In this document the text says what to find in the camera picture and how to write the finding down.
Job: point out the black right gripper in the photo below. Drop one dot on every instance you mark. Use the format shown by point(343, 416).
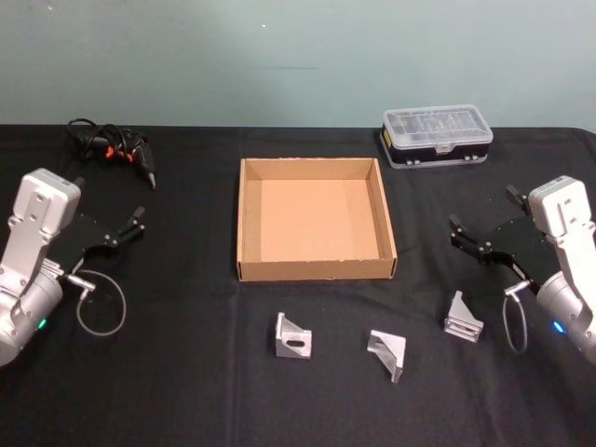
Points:
point(524, 249)

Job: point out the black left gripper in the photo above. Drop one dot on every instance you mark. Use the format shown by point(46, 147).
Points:
point(79, 239)

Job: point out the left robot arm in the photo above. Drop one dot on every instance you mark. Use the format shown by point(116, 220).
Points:
point(32, 233)

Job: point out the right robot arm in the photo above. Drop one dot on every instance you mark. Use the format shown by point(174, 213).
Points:
point(565, 223)

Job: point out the clear plastic case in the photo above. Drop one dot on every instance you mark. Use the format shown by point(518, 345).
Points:
point(435, 135)

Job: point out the shallow brown cardboard tray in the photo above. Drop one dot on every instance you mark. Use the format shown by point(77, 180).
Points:
point(314, 223)

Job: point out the black table cloth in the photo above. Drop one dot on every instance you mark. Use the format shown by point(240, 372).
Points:
point(186, 396)

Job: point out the silver metal angle bracket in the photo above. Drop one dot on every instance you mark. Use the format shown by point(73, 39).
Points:
point(461, 321)
point(388, 356)
point(292, 343)

